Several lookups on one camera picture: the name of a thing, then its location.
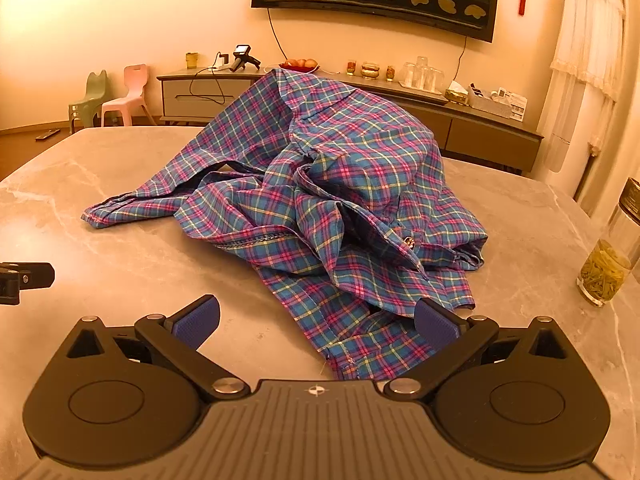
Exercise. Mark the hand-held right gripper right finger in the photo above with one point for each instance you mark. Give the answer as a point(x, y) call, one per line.
point(435, 326)

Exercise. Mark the black pistol-grip device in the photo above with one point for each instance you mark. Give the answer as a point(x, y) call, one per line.
point(242, 55)

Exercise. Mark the pink plastic child chair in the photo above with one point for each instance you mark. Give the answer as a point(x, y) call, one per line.
point(135, 82)

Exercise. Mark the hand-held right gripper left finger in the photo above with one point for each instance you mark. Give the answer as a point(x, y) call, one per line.
point(197, 322)

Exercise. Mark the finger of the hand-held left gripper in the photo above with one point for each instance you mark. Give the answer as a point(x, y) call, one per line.
point(35, 275)

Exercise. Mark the small gold jar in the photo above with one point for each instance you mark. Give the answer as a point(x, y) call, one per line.
point(390, 73)
point(351, 68)

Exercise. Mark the plate of fruit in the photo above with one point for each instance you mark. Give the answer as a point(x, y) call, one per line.
point(299, 64)

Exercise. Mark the blue pink plaid shirt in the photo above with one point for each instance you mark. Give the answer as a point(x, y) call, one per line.
point(325, 185)

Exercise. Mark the group of clear glasses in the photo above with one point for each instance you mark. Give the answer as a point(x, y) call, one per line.
point(422, 76)

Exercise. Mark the tissue box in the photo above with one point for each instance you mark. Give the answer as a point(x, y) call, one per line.
point(455, 94)

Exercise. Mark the long grey television cabinet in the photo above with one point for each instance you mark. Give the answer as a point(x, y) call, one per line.
point(475, 130)

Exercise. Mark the green plastic child chair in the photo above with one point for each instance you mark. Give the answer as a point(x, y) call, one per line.
point(92, 95)

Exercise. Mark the tray of small boxes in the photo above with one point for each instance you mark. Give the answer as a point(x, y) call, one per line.
point(495, 102)

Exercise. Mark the glass tea bottle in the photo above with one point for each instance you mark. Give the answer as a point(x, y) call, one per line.
point(605, 265)

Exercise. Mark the white power strip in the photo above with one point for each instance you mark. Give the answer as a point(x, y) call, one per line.
point(220, 63)

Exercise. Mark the dark remote control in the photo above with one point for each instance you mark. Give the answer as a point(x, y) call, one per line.
point(47, 134)

